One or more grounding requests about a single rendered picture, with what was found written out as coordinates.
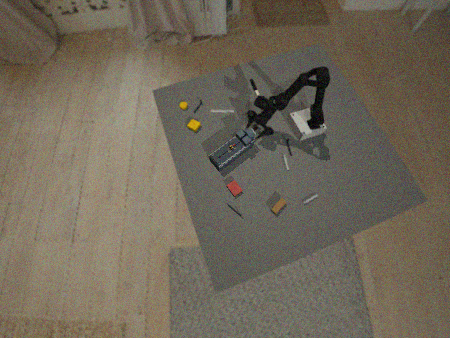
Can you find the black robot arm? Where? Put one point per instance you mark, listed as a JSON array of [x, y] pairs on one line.
[[282, 99]]

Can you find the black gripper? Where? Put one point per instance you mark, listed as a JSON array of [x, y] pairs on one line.
[[267, 130]]

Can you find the red rectangular block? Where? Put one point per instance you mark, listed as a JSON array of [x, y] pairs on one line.
[[234, 188]]

